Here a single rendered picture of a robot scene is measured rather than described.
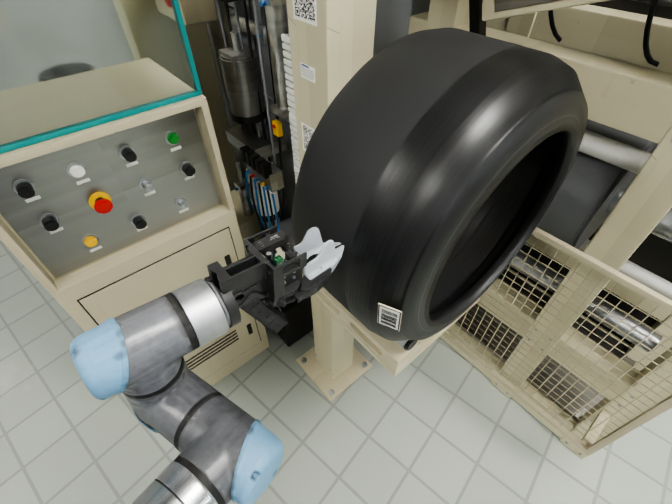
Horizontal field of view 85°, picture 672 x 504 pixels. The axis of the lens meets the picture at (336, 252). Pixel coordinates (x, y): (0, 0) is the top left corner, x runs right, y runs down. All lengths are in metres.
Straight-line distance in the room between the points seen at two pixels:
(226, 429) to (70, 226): 0.83
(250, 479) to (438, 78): 0.55
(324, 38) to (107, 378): 0.65
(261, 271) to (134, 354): 0.16
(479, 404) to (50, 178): 1.77
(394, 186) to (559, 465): 1.61
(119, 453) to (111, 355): 1.52
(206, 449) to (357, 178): 0.39
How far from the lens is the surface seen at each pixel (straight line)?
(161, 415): 0.51
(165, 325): 0.44
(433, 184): 0.50
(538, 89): 0.61
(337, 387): 1.81
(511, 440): 1.90
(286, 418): 1.78
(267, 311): 0.53
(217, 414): 0.48
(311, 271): 0.52
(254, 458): 0.45
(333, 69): 0.81
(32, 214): 1.14
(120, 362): 0.44
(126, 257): 1.22
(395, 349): 0.93
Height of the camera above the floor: 1.67
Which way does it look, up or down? 46 degrees down
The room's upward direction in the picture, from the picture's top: straight up
